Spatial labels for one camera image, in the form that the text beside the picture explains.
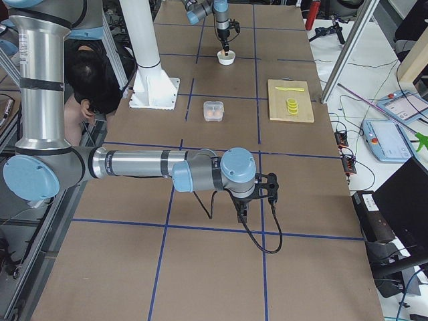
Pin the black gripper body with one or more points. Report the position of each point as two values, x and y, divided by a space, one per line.
241 202
222 33

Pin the white round bowl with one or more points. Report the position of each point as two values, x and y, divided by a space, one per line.
227 59

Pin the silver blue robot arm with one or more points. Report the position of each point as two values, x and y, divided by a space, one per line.
198 10
45 163

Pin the clear plastic egg box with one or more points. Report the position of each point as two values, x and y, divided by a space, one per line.
213 106

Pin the black box device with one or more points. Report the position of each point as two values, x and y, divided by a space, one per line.
374 226

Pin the yellow plastic knife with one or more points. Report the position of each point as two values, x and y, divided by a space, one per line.
289 89

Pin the bamboo cutting board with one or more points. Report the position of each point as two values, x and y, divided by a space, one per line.
277 101

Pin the red cylinder bottle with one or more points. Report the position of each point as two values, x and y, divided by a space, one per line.
312 14

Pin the small black tripod stand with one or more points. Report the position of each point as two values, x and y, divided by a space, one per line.
334 29

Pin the orange black electronics board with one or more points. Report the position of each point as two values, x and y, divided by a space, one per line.
341 139

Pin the seated person in black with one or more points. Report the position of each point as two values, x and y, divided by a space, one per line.
95 89

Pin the near blue teach pendant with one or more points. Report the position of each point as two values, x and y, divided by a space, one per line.
387 141

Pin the blue teach pendant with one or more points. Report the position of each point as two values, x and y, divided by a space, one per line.
387 141
405 106

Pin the black computer monitor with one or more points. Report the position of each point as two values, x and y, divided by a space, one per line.
402 200

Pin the far blue teach pendant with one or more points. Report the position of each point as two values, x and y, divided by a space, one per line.
405 106

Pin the reacher grabber stick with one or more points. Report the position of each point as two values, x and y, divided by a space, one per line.
422 139

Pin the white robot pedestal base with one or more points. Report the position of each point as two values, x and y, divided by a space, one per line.
153 88

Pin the aluminium frame post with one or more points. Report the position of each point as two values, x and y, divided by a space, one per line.
363 17

